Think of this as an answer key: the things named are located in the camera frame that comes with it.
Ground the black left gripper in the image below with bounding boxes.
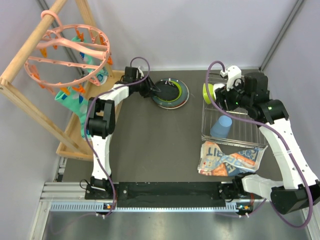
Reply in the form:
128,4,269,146
132,74,161,98

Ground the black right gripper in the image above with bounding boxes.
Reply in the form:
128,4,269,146
214,77,252,113

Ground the red teal floral plate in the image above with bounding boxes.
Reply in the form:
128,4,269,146
157,95,189,110

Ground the lime green plate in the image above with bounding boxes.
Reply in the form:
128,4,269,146
159,81,183,103

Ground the dark blue speckled plate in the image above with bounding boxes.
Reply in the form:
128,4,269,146
151,77,190,107

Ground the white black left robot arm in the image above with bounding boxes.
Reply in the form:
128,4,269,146
85,66,160,200

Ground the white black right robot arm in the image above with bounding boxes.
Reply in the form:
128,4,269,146
204,66,320,215

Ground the printed dish towel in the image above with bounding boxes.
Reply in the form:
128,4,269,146
197,141,267,177

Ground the white bowl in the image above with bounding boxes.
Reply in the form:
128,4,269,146
213,83,225,91

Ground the lime green bowl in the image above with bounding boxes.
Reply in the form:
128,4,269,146
202,83,216,105

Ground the light blue cup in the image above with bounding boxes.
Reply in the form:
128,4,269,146
210,115,233,139

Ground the teal patterned sock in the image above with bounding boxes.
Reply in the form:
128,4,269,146
54,86,91,140
79,52,109,86

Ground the pink round clip hanger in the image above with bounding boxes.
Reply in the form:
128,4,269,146
24,10,111,95

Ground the wooden tray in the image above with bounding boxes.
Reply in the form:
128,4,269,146
56,70,125,162

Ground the wooden drying stand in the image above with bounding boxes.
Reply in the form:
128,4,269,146
0,0,114,149

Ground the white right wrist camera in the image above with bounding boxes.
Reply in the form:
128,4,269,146
220,65,242,91

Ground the wire dish rack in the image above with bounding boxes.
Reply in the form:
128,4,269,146
201,72,269,148

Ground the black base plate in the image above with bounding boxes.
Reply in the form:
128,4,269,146
84,181,264,208

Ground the aluminium frame rail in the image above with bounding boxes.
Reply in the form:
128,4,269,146
30,180,320,240

